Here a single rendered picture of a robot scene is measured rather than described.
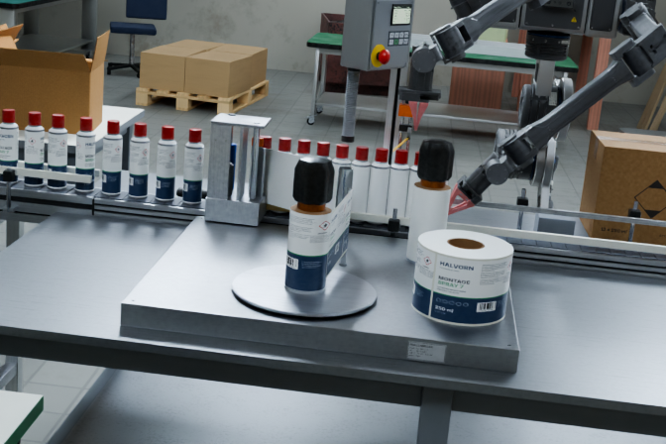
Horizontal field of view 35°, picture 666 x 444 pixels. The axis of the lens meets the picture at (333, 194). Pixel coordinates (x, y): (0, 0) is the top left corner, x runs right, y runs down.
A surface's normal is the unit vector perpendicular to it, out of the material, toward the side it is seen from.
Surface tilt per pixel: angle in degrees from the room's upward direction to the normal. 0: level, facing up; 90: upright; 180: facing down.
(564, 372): 0
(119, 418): 0
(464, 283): 90
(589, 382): 0
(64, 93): 90
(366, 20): 90
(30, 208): 90
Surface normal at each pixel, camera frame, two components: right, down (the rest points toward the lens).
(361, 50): -0.66, 0.14
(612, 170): -0.08, 0.25
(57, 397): 0.08, -0.96
